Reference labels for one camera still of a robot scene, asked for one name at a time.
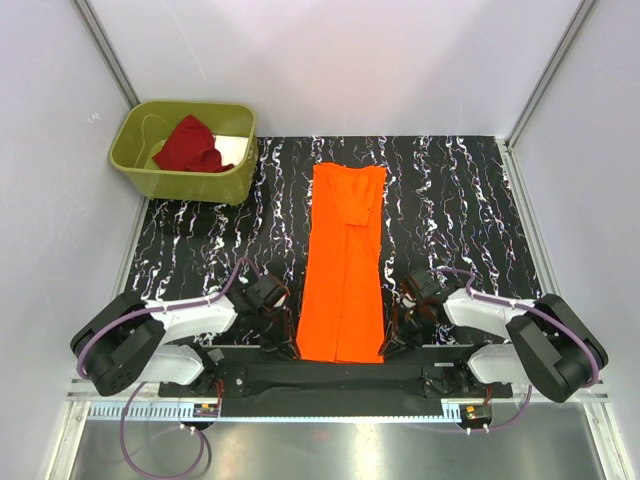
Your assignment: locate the dark red t shirt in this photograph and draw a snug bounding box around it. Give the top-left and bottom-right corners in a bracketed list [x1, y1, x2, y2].
[153, 115, 234, 174]

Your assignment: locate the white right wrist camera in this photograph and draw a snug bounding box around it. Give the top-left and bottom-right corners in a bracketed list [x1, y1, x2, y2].
[399, 295, 415, 310]

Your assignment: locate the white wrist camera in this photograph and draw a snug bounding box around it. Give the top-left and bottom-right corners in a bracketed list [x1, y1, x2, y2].
[271, 295, 288, 310]
[399, 295, 415, 310]

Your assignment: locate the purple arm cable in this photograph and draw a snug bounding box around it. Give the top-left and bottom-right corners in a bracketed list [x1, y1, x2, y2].
[74, 258, 261, 381]
[434, 267, 601, 386]

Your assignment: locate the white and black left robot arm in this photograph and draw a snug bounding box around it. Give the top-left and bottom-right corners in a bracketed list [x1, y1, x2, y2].
[70, 275, 300, 397]

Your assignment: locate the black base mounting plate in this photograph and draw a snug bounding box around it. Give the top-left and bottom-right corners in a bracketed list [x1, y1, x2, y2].
[158, 346, 513, 421]

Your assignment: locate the aluminium frame rail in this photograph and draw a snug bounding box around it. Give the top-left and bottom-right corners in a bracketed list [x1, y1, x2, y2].
[71, 0, 140, 109]

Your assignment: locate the white cloth in bin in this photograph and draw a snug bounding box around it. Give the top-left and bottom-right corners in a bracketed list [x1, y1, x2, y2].
[214, 135, 249, 167]

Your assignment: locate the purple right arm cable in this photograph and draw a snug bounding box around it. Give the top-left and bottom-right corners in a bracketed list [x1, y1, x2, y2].
[434, 267, 601, 386]

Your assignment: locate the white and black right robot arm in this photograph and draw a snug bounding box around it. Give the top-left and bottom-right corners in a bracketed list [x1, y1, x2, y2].
[379, 267, 609, 403]

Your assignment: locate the green plastic bin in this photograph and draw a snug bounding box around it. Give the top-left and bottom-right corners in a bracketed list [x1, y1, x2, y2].
[109, 101, 258, 205]

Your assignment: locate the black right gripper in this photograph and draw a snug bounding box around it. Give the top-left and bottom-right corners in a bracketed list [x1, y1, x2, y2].
[378, 301, 432, 359]

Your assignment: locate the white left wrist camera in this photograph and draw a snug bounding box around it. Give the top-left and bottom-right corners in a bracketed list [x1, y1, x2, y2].
[271, 295, 288, 310]

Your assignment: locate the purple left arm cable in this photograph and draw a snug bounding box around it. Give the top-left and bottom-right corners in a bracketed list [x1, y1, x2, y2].
[74, 258, 261, 381]

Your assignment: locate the orange t shirt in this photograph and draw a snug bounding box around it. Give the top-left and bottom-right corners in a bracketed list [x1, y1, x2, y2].
[296, 163, 386, 364]

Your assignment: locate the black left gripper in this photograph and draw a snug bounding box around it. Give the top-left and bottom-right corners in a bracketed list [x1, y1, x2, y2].
[251, 306, 300, 361]

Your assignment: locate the black marbled table mat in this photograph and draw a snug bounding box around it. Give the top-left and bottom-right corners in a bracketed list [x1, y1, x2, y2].
[126, 135, 544, 342]

